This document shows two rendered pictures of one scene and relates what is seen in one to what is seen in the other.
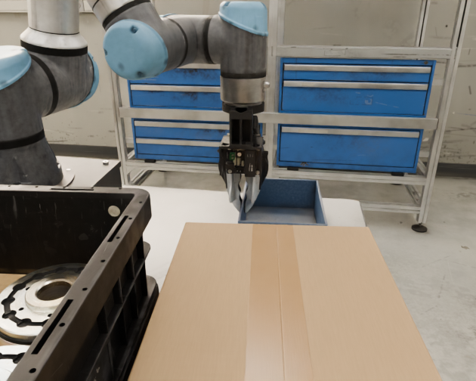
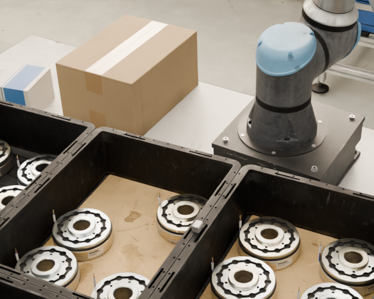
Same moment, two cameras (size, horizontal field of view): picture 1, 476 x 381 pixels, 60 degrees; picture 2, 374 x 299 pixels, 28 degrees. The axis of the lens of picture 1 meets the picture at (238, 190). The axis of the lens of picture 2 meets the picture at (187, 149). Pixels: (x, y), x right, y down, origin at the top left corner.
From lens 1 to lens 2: 86 cm
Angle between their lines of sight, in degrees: 24
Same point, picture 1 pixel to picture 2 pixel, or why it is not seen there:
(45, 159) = (310, 119)
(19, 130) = (298, 99)
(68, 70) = (339, 41)
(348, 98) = not seen: outside the picture
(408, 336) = not seen: outside the picture
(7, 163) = (284, 123)
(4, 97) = (294, 78)
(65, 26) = (345, 7)
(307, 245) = not seen: outside the picture
